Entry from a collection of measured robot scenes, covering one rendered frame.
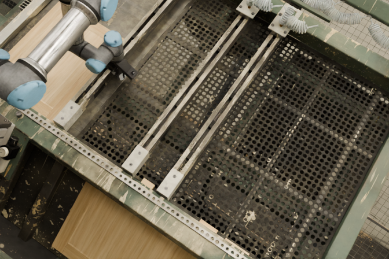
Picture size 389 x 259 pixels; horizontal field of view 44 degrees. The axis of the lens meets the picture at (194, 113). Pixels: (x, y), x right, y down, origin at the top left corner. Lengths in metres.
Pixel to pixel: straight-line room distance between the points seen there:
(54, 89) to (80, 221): 0.68
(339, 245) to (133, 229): 0.97
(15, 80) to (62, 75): 0.85
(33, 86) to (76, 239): 1.19
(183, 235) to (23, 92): 0.93
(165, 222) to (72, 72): 0.88
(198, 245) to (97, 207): 0.63
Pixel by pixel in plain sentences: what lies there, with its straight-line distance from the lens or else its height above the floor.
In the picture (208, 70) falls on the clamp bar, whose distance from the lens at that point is 2.35.
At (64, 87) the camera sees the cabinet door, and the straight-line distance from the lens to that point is 2.41.
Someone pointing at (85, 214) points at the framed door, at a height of 0.51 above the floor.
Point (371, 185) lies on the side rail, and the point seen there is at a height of 1.38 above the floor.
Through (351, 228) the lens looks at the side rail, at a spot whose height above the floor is 1.19.
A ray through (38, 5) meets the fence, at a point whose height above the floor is 1.28.
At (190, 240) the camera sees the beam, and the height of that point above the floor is 0.84.
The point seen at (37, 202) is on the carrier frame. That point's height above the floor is 0.43.
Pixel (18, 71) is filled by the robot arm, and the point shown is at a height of 1.26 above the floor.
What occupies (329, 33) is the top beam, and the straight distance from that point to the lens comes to 2.56.
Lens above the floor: 1.77
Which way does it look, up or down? 13 degrees down
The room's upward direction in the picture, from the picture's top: 30 degrees clockwise
